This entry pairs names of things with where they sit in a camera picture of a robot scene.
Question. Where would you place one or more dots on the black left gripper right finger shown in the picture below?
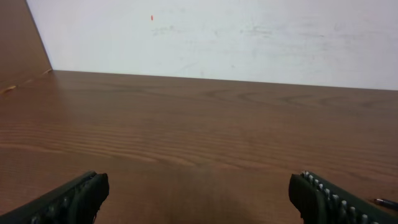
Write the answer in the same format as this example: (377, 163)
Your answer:
(319, 201)

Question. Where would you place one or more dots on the dark pen on table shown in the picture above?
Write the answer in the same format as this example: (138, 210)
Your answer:
(386, 203)

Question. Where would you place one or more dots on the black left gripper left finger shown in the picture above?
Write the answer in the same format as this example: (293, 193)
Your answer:
(77, 201)

